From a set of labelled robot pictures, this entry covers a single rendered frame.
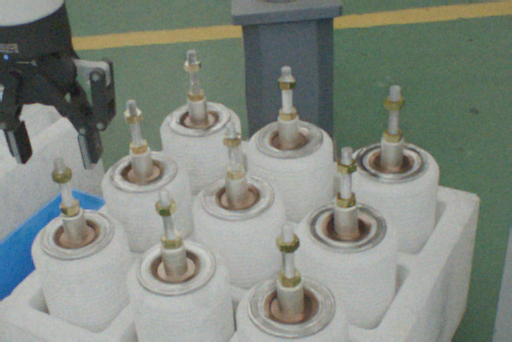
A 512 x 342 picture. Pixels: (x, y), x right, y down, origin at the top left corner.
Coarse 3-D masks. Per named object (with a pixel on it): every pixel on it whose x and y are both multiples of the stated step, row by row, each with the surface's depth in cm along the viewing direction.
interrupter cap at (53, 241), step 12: (60, 216) 82; (84, 216) 82; (96, 216) 82; (48, 228) 81; (60, 228) 81; (96, 228) 80; (108, 228) 80; (48, 240) 79; (60, 240) 80; (96, 240) 78; (108, 240) 78; (48, 252) 78; (60, 252) 78; (72, 252) 77; (84, 252) 77; (96, 252) 77
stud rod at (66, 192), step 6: (54, 162) 74; (60, 162) 74; (60, 168) 74; (60, 186) 76; (66, 186) 76; (66, 192) 76; (66, 198) 77; (72, 198) 77; (66, 204) 77; (72, 204) 77
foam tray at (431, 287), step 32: (448, 192) 90; (448, 224) 86; (416, 256) 82; (448, 256) 82; (32, 288) 85; (416, 288) 79; (448, 288) 86; (0, 320) 82; (32, 320) 81; (128, 320) 80; (384, 320) 76; (416, 320) 76; (448, 320) 91
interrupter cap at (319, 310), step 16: (256, 288) 70; (272, 288) 70; (304, 288) 70; (320, 288) 70; (256, 304) 69; (272, 304) 69; (304, 304) 69; (320, 304) 68; (256, 320) 67; (272, 320) 67; (288, 320) 67; (304, 320) 67; (320, 320) 67; (272, 336) 66; (288, 336) 65; (304, 336) 65
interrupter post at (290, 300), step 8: (280, 288) 66; (288, 288) 66; (296, 288) 66; (280, 296) 67; (288, 296) 66; (296, 296) 66; (280, 304) 68; (288, 304) 67; (296, 304) 67; (280, 312) 68; (288, 312) 68; (296, 312) 68
